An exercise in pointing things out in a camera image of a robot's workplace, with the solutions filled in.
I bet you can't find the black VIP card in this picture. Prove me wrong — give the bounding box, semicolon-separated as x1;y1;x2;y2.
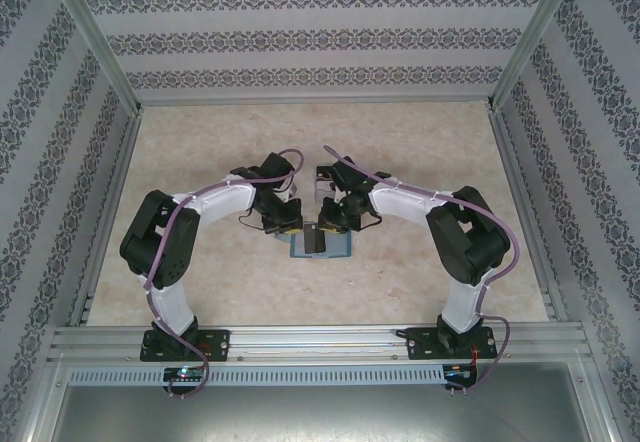
301;220;327;254

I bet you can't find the blue leather card holder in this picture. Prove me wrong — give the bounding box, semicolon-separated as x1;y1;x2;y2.
288;229;354;262

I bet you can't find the controller board with lights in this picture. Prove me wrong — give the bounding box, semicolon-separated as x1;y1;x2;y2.
163;366;207;383
443;363;480;382

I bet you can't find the metal sheet panel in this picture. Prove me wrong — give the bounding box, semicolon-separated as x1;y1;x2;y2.
49;384;614;442

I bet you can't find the thin black cable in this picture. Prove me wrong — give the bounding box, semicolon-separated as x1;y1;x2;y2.
235;209;266;232
349;208;384;233

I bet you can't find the aluminium mounting rail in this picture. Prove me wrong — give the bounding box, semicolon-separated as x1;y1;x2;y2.
47;322;595;364

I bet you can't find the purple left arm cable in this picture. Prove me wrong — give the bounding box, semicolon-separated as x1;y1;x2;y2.
143;148;307;399

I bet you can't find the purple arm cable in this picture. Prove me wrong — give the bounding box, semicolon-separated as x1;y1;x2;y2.
143;148;307;399
323;144;521;398

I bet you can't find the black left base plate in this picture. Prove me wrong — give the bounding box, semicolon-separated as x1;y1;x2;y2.
141;329;233;363

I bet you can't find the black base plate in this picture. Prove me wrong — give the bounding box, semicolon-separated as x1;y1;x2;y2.
406;326;499;362
141;329;233;363

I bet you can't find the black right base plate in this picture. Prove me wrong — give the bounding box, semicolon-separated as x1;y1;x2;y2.
406;326;499;362

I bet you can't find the slotted cable duct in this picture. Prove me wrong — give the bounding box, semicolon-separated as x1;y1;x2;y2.
66;365;447;387

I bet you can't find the aluminium side rail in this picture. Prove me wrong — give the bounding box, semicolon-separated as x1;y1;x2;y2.
67;109;146;327
488;106;571;323

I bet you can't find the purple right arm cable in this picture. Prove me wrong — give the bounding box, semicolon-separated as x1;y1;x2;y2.
323;144;521;398

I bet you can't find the aluminium frame post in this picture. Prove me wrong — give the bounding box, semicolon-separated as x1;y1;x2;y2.
487;0;586;113
43;0;146;116

